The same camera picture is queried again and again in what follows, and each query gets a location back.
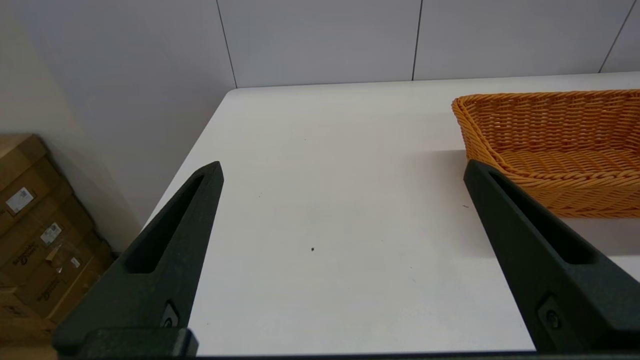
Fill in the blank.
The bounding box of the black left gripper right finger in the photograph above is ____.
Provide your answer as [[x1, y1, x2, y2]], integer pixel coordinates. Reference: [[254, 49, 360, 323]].
[[463, 160, 640, 354]]

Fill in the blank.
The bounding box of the brown cardboard box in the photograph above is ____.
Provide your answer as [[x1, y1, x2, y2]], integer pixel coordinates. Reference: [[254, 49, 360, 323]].
[[0, 182, 96, 283], [0, 285, 57, 347], [15, 235, 117, 323], [0, 134, 76, 236]]

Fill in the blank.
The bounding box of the orange wicker basket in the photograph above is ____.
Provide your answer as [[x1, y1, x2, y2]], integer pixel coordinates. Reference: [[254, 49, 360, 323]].
[[451, 89, 640, 219]]

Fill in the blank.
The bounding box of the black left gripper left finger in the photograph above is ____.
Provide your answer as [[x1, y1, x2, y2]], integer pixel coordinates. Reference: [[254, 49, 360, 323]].
[[52, 161, 224, 352]]

